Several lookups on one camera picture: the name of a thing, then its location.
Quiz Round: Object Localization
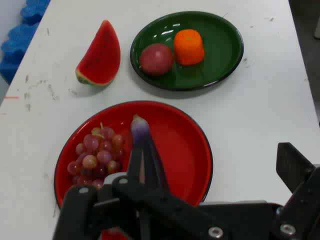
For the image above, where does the red round plate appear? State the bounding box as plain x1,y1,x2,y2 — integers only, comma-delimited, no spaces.
53,100,214,240

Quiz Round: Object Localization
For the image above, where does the orange fruit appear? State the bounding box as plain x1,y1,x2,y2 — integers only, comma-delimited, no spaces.
173,28,205,66

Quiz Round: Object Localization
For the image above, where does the bunch of red grapes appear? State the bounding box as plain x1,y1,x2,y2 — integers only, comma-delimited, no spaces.
66,122,126,191

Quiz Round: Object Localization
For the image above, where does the red watermelon slice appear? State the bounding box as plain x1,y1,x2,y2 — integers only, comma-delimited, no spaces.
75,19,122,87

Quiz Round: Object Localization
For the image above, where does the dark green round plate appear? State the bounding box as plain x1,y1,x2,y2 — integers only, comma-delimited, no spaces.
129,10,245,92

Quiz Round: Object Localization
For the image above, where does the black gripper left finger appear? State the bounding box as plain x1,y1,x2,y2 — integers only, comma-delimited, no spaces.
53,147,226,240

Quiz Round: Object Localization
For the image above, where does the red apple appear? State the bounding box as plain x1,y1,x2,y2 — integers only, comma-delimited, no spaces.
139,43,174,77

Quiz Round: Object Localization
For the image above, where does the dark blue foam piece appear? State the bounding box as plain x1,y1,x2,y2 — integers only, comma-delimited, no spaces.
20,0,51,26
0,22,40,85

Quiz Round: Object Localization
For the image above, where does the purple eggplant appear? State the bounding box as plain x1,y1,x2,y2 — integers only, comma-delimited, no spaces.
130,114,172,193

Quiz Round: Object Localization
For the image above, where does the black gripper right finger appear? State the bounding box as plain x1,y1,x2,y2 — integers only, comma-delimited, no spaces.
273,142,320,240

